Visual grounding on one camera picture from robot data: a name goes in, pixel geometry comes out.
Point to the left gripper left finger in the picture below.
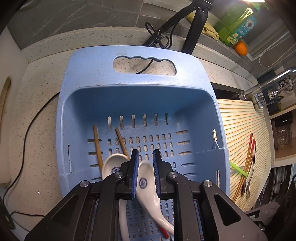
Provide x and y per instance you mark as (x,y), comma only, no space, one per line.
(128,183)

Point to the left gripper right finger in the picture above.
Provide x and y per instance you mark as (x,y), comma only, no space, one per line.
(164,189)

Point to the wooden chopstick red tip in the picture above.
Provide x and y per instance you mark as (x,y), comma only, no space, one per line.
(248,166)
(122,143)
(97,146)
(250,141)

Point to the green plastic spoon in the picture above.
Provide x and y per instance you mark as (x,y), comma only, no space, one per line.
(237,169)

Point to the chrome kitchen faucet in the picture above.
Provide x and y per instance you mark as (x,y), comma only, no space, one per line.
(264,94)

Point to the blue plastic drain basket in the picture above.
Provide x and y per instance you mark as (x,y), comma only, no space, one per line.
(159,99)

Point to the striped yellow dish cloth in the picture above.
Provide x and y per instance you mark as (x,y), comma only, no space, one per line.
(240,120)

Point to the orange fruit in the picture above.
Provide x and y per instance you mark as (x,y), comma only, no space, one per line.
(241,48)

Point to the yellow sponge cloth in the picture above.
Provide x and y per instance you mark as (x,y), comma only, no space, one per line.
(208,29)

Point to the white cutting board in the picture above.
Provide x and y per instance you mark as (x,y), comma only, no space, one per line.
(13,66)

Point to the green dish soap bottle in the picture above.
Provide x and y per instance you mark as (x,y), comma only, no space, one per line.
(238,21)

